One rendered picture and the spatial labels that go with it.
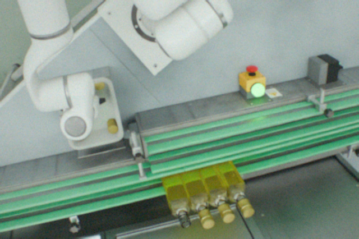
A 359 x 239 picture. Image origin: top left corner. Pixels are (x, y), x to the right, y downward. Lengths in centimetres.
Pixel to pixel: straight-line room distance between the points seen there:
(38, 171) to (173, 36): 69
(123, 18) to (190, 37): 33
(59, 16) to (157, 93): 56
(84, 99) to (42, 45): 16
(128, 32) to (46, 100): 34
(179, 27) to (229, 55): 49
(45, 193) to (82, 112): 41
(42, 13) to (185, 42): 28
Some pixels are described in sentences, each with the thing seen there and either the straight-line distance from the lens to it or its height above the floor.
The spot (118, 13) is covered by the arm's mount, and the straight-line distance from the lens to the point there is 99.
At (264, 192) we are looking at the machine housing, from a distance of 128.
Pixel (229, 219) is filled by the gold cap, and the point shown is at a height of 116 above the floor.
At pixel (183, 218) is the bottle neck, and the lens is 97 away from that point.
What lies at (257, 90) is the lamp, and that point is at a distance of 115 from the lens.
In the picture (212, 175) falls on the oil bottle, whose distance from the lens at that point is 106.
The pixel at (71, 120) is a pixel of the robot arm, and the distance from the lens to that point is 80.
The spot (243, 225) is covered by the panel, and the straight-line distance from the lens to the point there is 112.
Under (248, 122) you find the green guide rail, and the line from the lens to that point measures 110.
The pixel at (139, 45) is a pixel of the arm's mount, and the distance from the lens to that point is 102.
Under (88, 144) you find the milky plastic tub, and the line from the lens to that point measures 112.
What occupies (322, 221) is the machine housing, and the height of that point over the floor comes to 115.
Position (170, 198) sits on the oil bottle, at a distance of 101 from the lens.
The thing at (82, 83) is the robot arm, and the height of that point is 105.
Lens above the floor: 177
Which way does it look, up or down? 57 degrees down
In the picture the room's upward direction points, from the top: 154 degrees clockwise
